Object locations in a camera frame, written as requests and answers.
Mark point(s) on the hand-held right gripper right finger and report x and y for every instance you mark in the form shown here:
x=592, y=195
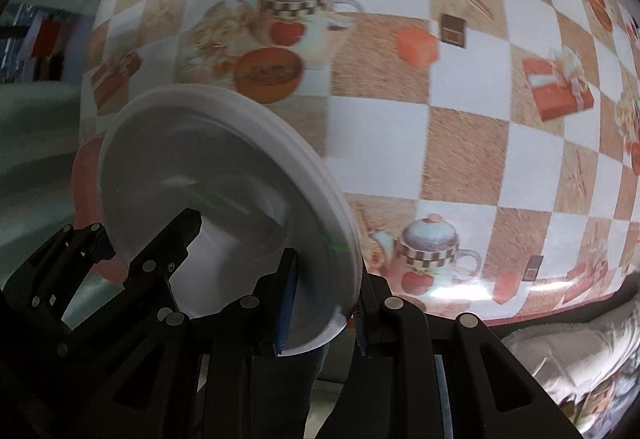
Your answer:
x=359, y=326

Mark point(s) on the white plate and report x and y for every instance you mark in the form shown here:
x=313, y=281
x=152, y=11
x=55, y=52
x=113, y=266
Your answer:
x=305, y=146

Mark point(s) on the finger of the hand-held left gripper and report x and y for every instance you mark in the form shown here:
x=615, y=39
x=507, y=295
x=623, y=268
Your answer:
x=97, y=244
x=172, y=244

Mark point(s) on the checkered printed tablecloth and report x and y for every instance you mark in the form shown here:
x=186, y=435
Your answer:
x=450, y=144

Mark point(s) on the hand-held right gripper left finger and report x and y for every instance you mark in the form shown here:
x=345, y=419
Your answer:
x=286, y=304

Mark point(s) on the pink plate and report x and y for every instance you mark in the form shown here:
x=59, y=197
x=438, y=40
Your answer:
x=87, y=184

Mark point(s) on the orange box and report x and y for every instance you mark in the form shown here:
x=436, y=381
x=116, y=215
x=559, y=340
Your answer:
x=47, y=39

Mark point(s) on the grey blanket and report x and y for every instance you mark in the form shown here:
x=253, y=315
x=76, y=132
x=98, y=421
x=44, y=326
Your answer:
x=555, y=349

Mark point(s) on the printed cloth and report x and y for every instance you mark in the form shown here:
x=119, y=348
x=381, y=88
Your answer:
x=600, y=396

